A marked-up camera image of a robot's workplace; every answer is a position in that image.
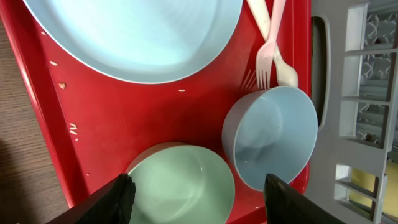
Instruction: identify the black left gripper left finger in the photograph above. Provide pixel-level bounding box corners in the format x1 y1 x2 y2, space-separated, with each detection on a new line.
47 173 136 224

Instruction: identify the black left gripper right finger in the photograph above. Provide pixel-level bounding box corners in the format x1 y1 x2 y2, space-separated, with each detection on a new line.
263 174 344 224

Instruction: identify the green bowl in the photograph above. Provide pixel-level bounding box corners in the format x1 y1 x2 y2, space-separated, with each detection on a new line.
126 142 235 224

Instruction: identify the yellow cup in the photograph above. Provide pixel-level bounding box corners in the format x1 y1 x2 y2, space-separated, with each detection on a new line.
348 160 398 218

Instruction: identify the grey dishwasher rack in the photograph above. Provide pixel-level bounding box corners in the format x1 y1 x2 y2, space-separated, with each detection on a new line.
305 0 397 223

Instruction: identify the light blue bowl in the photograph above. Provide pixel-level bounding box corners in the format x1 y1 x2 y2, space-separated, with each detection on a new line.
222 86 318 191

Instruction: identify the red serving tray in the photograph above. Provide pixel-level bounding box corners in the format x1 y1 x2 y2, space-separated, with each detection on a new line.
0 0 313 224

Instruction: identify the white plastic spoon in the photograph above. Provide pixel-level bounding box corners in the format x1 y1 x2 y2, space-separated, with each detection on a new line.
247 0 299 88

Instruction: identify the pink plastic fork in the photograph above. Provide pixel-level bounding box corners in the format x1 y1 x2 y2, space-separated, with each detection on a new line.
256 0 286 90

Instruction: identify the light blue plate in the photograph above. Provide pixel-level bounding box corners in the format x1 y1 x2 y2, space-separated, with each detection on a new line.
24 0 243 84

